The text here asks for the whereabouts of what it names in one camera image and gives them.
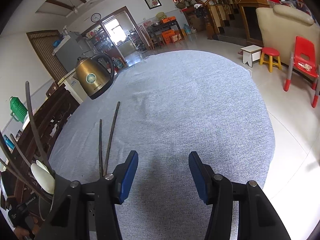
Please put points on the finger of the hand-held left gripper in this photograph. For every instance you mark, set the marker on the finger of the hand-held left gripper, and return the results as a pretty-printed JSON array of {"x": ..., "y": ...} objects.
[
  {"x": 198, "y": 177},
  {"x": 127, "y": 177}
]

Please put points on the dark metal cup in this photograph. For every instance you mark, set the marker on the dark metal cup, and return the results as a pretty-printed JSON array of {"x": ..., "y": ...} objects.
[{"x": 46, "y": 206}]

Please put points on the white plastic spoon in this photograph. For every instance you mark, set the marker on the white plastic spoon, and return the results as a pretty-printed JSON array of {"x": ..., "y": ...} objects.
[
  {"x": 41, "y": 164},
  {"x": 42, "y": 182}
]

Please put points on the person's left hand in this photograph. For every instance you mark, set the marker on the person's left hand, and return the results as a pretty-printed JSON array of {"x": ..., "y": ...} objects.
[{"x": 21, "y": 233}]

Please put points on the teal bottle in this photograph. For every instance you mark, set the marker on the teal bottle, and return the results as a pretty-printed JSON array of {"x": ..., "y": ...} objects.
[{"x": 8, "y": 143}]

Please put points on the round table with blue cloth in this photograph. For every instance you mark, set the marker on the round table with blue cloth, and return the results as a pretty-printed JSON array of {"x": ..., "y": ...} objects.
[{"x": 187, "y": 105}]

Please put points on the carved wooden sideboard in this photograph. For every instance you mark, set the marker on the carved wooden sideboard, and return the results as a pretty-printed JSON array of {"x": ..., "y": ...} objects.
[{"x": 57, "y": 115}]

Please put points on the bronze electric kettle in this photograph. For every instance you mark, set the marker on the bronze electric kettle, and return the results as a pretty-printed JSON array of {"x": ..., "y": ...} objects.
[{"x": 92, "y": 80}]

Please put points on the green thermos jug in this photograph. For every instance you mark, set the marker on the green thermos jug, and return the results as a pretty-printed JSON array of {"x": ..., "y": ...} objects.
[{"x": 18, "y": 108}]

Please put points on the white chest freezer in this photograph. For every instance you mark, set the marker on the white chest freezer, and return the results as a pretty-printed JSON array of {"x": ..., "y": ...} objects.
[{"x": 72, "y": 86}]

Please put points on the dark wooden chair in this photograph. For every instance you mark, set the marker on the dark wooden chair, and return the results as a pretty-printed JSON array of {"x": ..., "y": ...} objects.
[{"x": 52, "y": 88}]

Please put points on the grey refrigerator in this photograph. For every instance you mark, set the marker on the grey refrigerator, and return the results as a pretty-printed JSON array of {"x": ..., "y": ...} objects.
[{"x": 72, "y": 52}]

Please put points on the small white stool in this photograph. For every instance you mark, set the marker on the small white stool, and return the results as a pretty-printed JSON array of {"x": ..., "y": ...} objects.
[{"x": 251, "y": 51}]

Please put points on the slatted wooden chair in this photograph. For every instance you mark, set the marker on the slatted wooden chair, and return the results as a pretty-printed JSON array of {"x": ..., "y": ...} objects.
[{"x": 146, "y": 37}]

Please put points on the orange crate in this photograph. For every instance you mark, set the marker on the orange crate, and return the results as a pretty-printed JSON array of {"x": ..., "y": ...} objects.
[{"x": 170, "y": 37}]

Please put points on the yellow stool red seat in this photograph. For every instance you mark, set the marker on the yellow stool red seat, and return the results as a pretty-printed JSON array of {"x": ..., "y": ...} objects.
[{"x": 270, "y": 52}]

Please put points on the blue water jug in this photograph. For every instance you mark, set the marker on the blue water jug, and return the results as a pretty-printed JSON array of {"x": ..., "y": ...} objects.
[{"x": 187, "y": 29}]

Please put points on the brown wooden door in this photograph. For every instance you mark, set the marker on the brown wooden door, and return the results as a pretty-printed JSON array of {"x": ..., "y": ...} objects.
[{"x": 46, "y": 52}]

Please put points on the dark dining table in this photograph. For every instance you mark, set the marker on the dark dining table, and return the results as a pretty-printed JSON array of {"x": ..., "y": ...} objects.
[{"x": 165, "y": 25}]

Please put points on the red plastic chair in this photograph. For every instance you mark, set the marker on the red plastic chair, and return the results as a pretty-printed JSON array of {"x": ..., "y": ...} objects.
[{"x": 303, "y": 60}]

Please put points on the flat orange box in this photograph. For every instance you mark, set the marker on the flat orange box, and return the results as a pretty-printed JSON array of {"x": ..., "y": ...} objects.
[{"x": 168, "y": 20}]

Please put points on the wooden staircase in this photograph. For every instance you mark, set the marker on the wooden staircase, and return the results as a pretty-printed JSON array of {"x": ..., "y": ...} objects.
[{"x": 225, "y": 17}]

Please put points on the beige sofa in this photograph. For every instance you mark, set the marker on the beige sofa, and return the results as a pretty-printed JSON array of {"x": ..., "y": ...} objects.
[{"x": 280, "y": 22}]

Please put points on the pendant ceiling lamp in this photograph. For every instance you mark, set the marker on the pendant ceiling lamp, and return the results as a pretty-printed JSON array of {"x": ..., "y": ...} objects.
[{"x": 73, "y": 7}]

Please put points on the round wall clock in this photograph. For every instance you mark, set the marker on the round wall clock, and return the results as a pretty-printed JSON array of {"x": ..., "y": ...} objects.
[{"x": 95, "y": 17}]

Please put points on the framed wall picture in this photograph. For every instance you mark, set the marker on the framed wall picture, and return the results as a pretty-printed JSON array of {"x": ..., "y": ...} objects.
[{"x": 152, "y": 2}]

